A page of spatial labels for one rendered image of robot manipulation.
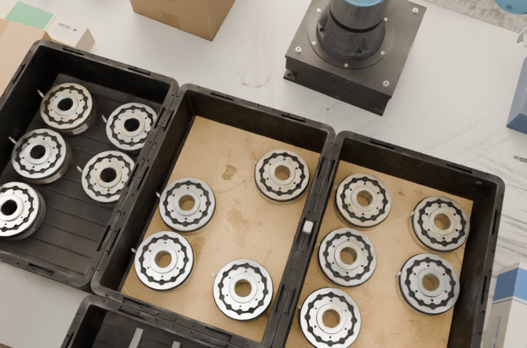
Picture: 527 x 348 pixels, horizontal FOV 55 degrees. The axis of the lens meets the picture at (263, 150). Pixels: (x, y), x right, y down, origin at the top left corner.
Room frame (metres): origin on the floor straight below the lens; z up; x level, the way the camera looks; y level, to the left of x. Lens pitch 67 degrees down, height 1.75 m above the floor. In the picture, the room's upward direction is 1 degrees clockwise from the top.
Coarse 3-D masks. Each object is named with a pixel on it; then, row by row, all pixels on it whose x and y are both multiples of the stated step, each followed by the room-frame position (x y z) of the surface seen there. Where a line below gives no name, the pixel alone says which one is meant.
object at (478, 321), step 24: (336, 144) 0.35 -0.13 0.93; (384, 144) 0.36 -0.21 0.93; (456, 168) 0.32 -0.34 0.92; (504, 192) 0.27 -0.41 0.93; (312, 216) 0.22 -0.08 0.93; (312, 240) 0.18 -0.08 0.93; (480, 288) 0.11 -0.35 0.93; (288, 312) 0.07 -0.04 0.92; (480, 312) 0.08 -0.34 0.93; (480, 336) 0.04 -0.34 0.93
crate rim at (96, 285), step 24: (216, 96) 0.44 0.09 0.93; (168, 120) 0.39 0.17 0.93; (288, 120) 0.40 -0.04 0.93; (312, 120) 0.40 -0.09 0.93; (144, 168) 0.30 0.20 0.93; (312, 192) 0.27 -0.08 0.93; (120, 216) 0.22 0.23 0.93; (288, 264) 0.14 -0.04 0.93; (96, 288) 0.10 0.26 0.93; (288, 288) 0.11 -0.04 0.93; (144, 312) 0.07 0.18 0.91; (168, 312) 0.07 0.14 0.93; (216, 336) 0.03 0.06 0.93; (240, 336) 0.03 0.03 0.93; (264, 336) 0.04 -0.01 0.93
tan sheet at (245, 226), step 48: (192, 144) 0.39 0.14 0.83; (240, 144) 0.39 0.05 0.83; (288, 144) 0.40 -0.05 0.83; (240, 192) 0.30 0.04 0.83; (192, 240) 0.20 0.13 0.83; (240, 240) 0.20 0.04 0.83; (288, 240) 0.21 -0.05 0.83; (144, 288) 0.11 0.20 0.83; (192, 288) 0.12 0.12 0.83; (240, 288) 0.12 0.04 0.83
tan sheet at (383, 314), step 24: (360, 168) 0.35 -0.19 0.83; (408, 192) 0.30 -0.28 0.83; (432, 192) 0.30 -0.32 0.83; (336, 216) 0.25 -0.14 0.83; (384, 240) 0.21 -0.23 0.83; (408, 240) 0.21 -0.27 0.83; (312, 264) 0.16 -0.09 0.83; (384, 264) 0.17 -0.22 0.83; (456, 264) 0.17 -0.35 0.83; (312, 288) 0.12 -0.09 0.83; (360, 288) 0.12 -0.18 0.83; (384, 288) 0.12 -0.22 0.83; (432, 288) 0.13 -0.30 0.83; (360, 312) 0.08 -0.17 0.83; (384, 312) 0.08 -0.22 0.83; (408, 312) 0.08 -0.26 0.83; (288, 336) 0.04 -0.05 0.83; (360, 336) 0.04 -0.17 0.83; (384, 336) 0.04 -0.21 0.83; (408, 336) 0.04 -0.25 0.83; (432, 336) 0.05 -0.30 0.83
